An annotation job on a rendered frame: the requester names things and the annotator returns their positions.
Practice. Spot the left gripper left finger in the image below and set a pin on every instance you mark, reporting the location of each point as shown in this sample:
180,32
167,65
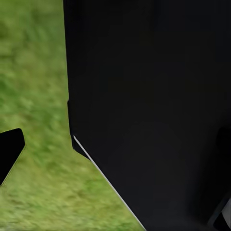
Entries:
12,143

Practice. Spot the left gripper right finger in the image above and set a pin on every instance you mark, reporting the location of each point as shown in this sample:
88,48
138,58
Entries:
223,142

